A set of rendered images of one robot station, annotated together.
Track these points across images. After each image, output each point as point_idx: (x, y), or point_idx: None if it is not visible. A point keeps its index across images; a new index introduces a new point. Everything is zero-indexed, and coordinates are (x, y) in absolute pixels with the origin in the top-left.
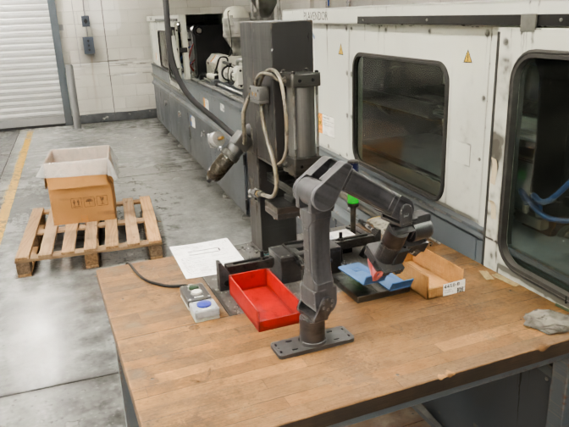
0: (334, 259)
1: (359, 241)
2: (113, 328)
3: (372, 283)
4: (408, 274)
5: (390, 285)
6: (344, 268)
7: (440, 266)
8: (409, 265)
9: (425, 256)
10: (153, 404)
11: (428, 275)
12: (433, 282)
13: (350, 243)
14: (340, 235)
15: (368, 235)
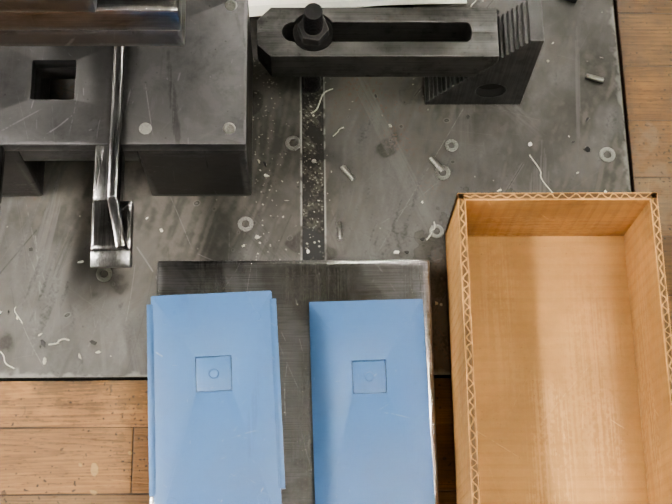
0: (208, 168)
1: (407, 65)
2: None
3: (289, 420)
4: (462, 463)
5: (348, 486)
6: (169, 325)
7: (660, 453)
8: (469, 460)
9: (649, 322)
10: None
11: (603, 423)
12: (585, 500)
13: (358, 65)
14: (309, 25)
15: (468, 49)
